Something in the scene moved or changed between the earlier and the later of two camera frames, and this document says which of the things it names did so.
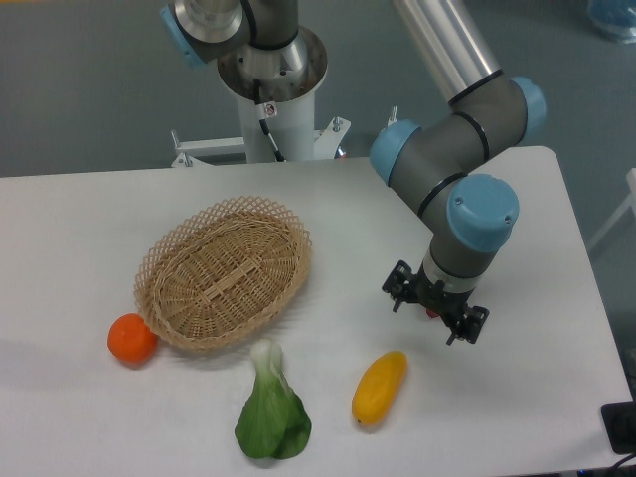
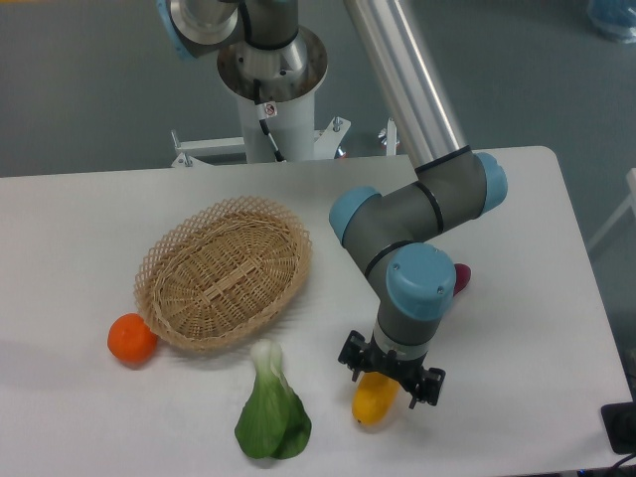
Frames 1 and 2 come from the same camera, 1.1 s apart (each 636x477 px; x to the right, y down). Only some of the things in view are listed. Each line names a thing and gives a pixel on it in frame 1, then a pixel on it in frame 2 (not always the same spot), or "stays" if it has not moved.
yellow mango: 378,387 stays
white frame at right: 630,202 stays
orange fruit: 131,340 stays
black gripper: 405,286 to 405,372
